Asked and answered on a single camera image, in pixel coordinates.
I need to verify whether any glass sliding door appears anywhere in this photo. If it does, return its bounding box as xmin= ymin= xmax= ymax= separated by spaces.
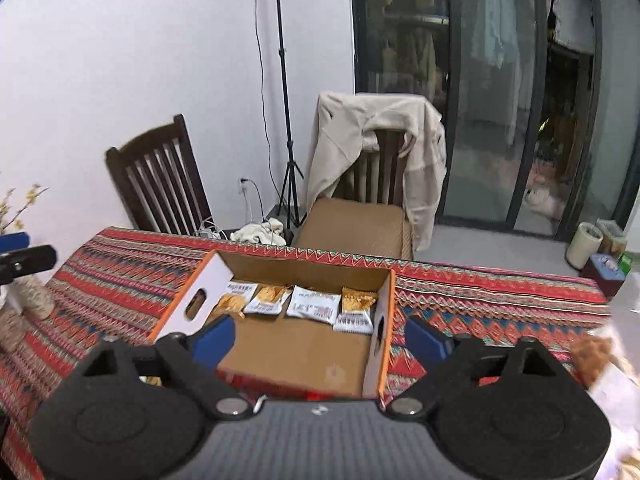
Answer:
xmin=350 ymin=0 xmax=640 ymax=242

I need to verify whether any black cable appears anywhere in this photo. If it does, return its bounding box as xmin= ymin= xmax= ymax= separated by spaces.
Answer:
xmin=248 ymin=0 xmax=275 ymax=221

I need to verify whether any woven seat cushion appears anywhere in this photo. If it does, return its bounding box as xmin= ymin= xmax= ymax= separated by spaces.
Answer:
xmin=296 ymin=197 xmax=414 ymax=261

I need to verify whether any orange cardboard box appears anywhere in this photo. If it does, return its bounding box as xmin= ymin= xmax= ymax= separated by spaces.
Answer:
xmin=149 ymin=249 xmax=397 ymax=402

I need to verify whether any blue box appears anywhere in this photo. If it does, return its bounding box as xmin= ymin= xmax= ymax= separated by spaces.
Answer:
xmin=582 ymin=254 xmax=626 ymax=302

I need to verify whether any white cloth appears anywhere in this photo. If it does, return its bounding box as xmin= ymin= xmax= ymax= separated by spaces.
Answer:
xmin=230 ymin=217 xmax=287 ymax=247

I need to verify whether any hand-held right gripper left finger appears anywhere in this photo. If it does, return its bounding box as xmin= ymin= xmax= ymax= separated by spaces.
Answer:
xmin=80 ymin=317 xmax=255 ymax=422

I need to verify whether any pink plush toy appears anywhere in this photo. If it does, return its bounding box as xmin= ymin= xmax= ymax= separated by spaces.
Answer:
xmin=524 ymin=186 xmax=564 ymax=222

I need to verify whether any clear bag of bread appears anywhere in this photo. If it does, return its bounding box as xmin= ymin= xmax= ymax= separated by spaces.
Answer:
xmin=570 ymin=327 xmax=623 ymax=392

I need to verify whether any gold and white snack packet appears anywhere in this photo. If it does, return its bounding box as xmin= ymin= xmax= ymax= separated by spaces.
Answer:
xmin=332 ymin=287 xmax=379 ymax=335
xmin=245 ymin=284 xmax=294 ymax=317
xmin=207 ymin=280 xmax=251 ymax=323

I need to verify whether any black tripod stand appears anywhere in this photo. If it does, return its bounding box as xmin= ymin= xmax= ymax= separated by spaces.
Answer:
xmin=272 ymin=0 xmax=307 ymax=231

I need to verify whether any brown wooden chair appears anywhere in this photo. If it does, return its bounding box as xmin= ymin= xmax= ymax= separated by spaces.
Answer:
xmin=295 ymin=127 xmax=416 ymax=261

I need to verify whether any white charger cable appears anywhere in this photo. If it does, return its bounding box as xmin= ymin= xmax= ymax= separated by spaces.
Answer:
xmin=242 ymin=179 xmax=267 ymax=227

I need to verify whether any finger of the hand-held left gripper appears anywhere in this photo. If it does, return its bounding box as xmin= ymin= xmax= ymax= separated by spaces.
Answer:
xmin=0 ymin=245 xmax=57 ymax=283
xmin=0 ymin=232 xmax=29 ymax=254

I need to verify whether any beige jacket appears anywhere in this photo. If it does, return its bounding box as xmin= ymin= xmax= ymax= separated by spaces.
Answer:
xmin=306 ymin=91 xmax=447 ymax=252

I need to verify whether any white cylindrical bin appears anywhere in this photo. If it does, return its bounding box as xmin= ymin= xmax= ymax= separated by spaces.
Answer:
xmin=566 ymin=221 xmax=604 ymax=277

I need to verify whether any dark wooden chair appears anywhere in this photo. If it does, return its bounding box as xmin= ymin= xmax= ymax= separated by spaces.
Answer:
xmin=105 ymin=114 xmax=213 ymax=237

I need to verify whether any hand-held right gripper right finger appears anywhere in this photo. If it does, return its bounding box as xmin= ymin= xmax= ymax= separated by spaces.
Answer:
xmin=389 ymin=317 xmax=583 ymax=423

